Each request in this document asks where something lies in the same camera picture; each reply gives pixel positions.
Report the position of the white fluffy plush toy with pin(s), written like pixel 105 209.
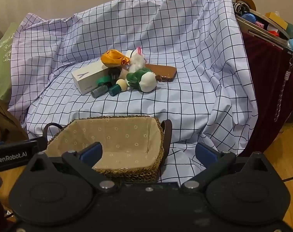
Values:
pixel 137 60

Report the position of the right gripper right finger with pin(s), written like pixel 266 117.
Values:
pixel 215 163

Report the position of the green embroidered pillow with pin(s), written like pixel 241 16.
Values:
pixel 5 62

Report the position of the black makeup sponge brush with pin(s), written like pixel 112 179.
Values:
pixel 114 73

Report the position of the green tape roll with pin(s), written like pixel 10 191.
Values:
pixel 106 80

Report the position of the dark red velvet cloth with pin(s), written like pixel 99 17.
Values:
pixel 272 75

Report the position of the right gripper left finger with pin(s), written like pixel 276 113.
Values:
pixel 83 161

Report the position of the brown leather wallet case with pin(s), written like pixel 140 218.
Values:
pixel 167 73

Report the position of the white vivo phone box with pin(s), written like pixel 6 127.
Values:
pixel 85 78

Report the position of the orange satin pouch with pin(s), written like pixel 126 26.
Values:
pixel 113 58

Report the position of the teal handle cream sponge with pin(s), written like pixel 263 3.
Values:
pixel 120 86

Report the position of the grey translucent bottle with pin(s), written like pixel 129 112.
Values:
pixel 99 91

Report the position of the woven lined basket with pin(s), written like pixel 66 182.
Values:
pixel 133 147

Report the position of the green white plush toy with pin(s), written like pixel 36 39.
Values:
pixel 143 80

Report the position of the checkered lavender sheet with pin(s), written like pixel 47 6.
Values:
pixel 211 99

